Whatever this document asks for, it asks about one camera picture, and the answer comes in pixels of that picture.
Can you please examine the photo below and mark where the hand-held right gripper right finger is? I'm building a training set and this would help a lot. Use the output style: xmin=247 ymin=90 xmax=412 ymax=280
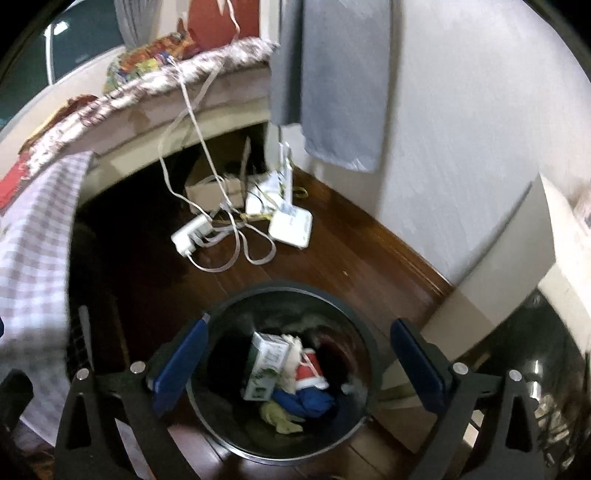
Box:
xmin=390 ymin=318 xmax=543 ymax=480

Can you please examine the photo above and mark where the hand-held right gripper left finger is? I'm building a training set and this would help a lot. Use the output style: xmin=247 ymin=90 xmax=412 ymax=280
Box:
xmin=54 ymin=314 xmax=211 ymax=480

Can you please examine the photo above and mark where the black trash bin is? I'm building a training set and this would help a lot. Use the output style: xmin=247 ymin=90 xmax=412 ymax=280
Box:
xmin=187 ymin=281 xmax=384 ymax=464

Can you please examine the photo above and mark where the green and white carton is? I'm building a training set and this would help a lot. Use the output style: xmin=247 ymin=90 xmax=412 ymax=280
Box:
xmin=242 ymin=331 xmax=291 ymax=401

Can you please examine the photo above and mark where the beige cloth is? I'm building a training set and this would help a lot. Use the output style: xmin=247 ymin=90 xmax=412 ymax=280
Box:
xmin=279 ymin=333 xmax=305 ymax=393

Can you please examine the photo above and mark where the blue cloth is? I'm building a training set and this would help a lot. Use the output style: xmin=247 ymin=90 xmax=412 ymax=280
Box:
xmin=272 ymin=385 xmax=335 ymax=421

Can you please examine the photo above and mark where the yellow cloth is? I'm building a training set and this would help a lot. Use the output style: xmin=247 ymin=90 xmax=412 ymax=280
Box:
xmin=259 ymin=401 xmax=305 ymax=435

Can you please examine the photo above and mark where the dark shiny appliance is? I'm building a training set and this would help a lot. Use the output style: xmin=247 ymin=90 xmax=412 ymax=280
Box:
xmin=466 ymin=288 xmax=591 ymax=462

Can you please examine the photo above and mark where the white power strip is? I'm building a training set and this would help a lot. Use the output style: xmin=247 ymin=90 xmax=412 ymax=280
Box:
xmin=171 ymin=213 xmax=215 ymax=258

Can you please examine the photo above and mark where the grey cardboard sheet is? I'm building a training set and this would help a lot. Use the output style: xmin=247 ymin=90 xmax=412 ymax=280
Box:
xmin=422 ymin=173 xmax=548 ymax=337

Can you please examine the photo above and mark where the white cabinet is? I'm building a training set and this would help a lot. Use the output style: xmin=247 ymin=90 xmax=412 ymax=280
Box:
xmin=538 ymin=173 xmax=591 ymax=333

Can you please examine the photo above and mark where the brown cardboard box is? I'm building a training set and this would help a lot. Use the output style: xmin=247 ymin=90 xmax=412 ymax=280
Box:
xmin=185 ymin=136 xmax=254 ymax=215

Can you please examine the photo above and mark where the white router with antennas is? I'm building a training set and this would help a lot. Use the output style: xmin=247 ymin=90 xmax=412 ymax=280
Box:
xmin=268 ymin=141 xmax=314 ymax=250

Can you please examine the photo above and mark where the small white network device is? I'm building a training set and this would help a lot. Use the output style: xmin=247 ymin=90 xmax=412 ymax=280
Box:
xmin=245 ymin=171 xmax=284 ymax=217

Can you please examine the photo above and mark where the pink checked tablecloth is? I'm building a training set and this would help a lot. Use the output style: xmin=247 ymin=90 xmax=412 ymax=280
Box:
xmin=0 ymin=150 xmax=95 ymax=444

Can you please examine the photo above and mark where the bed with red headboard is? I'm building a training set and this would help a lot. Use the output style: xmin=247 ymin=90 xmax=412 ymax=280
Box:
xmin=88 ymin=0 xmax=273 ymax=199

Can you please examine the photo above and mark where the yellow-red folded blanket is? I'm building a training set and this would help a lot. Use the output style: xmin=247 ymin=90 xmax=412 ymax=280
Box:
xmin=55 ymin=95 xmax=100 ymax=123

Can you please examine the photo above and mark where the grey curtain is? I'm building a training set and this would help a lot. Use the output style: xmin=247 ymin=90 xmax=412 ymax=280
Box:
xmin=269 ymin=0 xmax=393 ymax=174
xmin=113 ymin=0 xmax=190 ymax=49

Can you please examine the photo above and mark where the bed with floral quilt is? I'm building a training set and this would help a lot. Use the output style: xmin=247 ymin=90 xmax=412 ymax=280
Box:
xmin=0 ymin=37 xmax=281 ymax=210

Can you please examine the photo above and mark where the colourful patterned pillow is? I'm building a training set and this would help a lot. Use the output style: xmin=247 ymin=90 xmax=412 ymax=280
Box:
xmin=104 ymin=32 xmax=201 ymax=93

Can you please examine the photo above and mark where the large sliding window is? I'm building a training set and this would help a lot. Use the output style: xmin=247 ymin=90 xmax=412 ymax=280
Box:
xmin=9 ymin=0 xmax=127 ymax=130

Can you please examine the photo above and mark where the yellow network cable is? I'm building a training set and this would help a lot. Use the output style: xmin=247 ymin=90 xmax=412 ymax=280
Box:
xmin=210 ymin=185 xmax=309 ymax=229

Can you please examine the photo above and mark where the thin white charging cable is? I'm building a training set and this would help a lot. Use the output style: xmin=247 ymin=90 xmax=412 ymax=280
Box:
xmin=158 ymin=55 xmax=218 ymax=217

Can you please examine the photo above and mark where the flat white cable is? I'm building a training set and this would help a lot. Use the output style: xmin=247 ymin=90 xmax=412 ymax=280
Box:
xmin=187 ymin=60 xmax=278 ymax=273

